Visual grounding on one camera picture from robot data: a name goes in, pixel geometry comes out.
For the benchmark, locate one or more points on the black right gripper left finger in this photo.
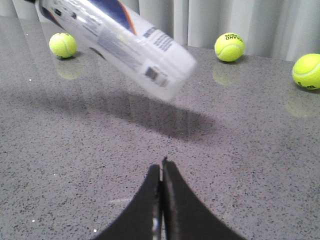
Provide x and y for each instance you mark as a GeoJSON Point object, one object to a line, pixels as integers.
{"type": "Point", "coordinates": [141, 219]}

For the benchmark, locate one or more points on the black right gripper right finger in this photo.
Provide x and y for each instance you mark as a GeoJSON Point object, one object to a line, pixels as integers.
{"type": "Point", "coordinates": [185, 216]}

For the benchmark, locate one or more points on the white Wilson tennis ball can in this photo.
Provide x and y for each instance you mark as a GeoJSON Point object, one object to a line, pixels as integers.
{"type": "Point", "coordinates": [136, 47]}

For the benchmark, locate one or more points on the yellow tennis ball Roland Garros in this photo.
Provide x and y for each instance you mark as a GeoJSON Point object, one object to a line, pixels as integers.
{"type": "Point", "coordinates": [229, 47]}

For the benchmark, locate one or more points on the yellow tennis ball far left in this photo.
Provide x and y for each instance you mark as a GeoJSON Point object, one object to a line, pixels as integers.
{"type": "Point", "coordinates": [306, 71]}

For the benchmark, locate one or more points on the yellow tennis ball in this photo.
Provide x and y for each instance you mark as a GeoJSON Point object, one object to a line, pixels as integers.
{"type": "Point", "coordinates": [63, 45]}
{"type": "Point", "coordinates": [306, 71]}

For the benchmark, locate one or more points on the yellow tennis ball centre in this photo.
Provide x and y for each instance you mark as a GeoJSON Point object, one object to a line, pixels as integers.
{"type": "Point", "coordinates": [63, 45]}

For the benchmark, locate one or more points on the grey pleated curtain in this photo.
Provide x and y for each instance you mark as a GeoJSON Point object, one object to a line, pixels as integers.
{"type": "Point", "coordinates": [280, 29]}

